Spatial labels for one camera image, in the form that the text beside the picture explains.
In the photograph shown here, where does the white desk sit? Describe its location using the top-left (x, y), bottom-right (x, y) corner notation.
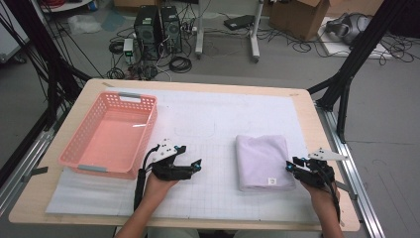
top-left (193, 0), bottom-right (265, 63)

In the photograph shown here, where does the black metal frame strut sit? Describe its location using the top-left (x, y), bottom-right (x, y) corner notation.
top-left (0, 0), bottom-right (93, 186)
top-left (306, 0), bottom-right (409, 145)

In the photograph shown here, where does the black flat box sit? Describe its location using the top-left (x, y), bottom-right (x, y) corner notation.
top-left (223, 14), bottom-right (256, 32)

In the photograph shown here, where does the person's left hand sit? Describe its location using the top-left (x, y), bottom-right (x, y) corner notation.
top-left (143, 172), bottom-right (179, 206)

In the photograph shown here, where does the person's right hand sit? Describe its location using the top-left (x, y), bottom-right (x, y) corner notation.
top-left (301, 179), bottom-right (340, 216)

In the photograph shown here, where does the teal sheet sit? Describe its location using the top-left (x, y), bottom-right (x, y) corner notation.
top-left (100, 9), bottom-right (127, 33)

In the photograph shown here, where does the white round table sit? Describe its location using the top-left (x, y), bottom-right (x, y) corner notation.
top-left (39, 0), bottom-right (93, 14)

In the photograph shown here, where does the white foam mat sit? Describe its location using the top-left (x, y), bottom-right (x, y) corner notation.
top-left (45, 86), bottom-right (329, 224)

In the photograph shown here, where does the white board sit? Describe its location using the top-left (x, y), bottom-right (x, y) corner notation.
top-left (318, 16), bottom-right (394, 60)

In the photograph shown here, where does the black computer tower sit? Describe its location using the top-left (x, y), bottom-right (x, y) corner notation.
top-left (133, 4), bottom-right (162, 62)
top-left (158, 5), bottom-right (183, 56)

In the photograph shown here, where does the pink plastic basket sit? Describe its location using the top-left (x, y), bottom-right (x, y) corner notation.
top-left (57, 91), bottom-right (158, 180)

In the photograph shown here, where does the clear plastic bag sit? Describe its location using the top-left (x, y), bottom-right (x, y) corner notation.
top-left (67, 13), bottom-right (103, 36)

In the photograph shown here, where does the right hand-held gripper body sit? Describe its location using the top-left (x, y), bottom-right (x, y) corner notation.
top-left (292, 147), bottom-right (350, 190)

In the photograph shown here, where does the lilac printed towel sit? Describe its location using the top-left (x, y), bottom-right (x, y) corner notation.
top-left (235, 133), bottom-right (297, 192)

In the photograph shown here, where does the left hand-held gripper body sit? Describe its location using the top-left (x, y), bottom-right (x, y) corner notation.
top-left (151, 138), bottom-right (196, 182)

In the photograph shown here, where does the coil of black cable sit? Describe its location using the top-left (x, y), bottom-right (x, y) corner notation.
top-left (168, 56), bottom-right (193, 74)

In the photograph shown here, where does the open cardboard box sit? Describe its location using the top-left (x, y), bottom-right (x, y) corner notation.
top-left (268, 0), bottom-right (331, 43)

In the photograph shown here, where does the tangle of black floor cables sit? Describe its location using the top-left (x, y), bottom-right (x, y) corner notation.
top-left (257, 26), bottom-right (420, 67)

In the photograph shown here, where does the white power adapter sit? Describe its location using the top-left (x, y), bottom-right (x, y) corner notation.
top-left (122, 38), bottom-right (135, 58)

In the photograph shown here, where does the aluminium rail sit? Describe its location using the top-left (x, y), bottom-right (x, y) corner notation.
top-left (0, 108), bottom-right (68, 216)
top-left (315, 102), bottom-right (385, 238)

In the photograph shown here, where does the grey metal bracket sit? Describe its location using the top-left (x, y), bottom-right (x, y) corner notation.
top-left (21, 166), bottom-right (50, 183)
top-left (336, 180), bottom-right (359, 201)

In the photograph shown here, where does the white cabinet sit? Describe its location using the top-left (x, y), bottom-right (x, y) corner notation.
top-left (0, 0), bottom-right (31, 63)

